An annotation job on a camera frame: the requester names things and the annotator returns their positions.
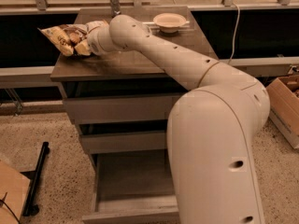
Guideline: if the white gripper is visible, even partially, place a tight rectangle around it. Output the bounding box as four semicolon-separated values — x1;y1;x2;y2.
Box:
87;26;114;56

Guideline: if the brown yellow chip bag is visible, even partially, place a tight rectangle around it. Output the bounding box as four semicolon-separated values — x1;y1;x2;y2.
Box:
37;20;109;58

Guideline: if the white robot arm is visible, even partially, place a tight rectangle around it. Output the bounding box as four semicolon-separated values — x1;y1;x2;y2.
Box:
87;15;270;224

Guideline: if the grey drawer cabinet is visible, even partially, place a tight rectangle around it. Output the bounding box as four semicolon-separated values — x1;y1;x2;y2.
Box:
50;6;219;164

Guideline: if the grey top drawer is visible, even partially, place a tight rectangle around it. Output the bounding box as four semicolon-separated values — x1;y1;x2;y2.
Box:
62;77;185;125

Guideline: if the grey drawer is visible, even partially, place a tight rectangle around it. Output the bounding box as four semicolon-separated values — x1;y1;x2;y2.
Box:
82;149;179;224
62;77;185;125
79;119;167;154

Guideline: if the grey middle drawer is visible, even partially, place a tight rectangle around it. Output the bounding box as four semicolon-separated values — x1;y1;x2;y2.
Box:
79;119;167;154

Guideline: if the grey bottom drawer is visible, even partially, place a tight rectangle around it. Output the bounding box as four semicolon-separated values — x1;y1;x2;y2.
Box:
82;149;179;224

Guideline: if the white paper bowl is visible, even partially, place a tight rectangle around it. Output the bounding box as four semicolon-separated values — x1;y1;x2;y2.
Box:
153;13;187;34

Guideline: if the black metal bar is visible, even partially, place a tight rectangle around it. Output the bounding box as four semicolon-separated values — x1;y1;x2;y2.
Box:
22;142;50;217

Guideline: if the cardboard box right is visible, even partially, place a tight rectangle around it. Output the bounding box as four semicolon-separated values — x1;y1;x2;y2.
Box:
266;75;299;148

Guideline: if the white cable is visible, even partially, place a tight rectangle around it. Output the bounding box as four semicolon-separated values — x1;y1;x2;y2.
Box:
227;3;242;65

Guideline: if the black cable left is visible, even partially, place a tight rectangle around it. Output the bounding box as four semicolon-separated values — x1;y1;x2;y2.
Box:
0;191;22;224

